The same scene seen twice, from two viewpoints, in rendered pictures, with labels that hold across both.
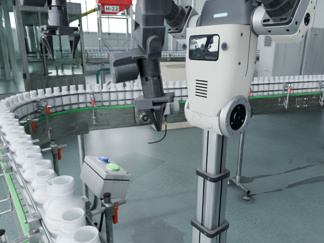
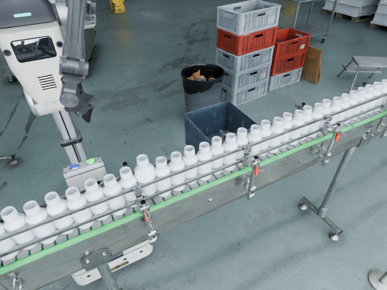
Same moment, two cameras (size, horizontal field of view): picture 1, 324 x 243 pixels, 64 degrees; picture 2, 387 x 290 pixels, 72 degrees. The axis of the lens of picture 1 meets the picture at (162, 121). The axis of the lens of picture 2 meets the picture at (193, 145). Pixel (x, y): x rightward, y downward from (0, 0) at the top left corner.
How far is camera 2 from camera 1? 0.89 m
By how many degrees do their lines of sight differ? 72
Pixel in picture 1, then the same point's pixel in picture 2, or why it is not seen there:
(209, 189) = (80, 147)
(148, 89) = (83, 98)
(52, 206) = (148, 169)
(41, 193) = (117, 186)
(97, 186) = (101, 174)
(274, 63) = not seen: outside the picture
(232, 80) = not seen: hidden behind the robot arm
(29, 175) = (82, 201)
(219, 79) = not seen: hidden behind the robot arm
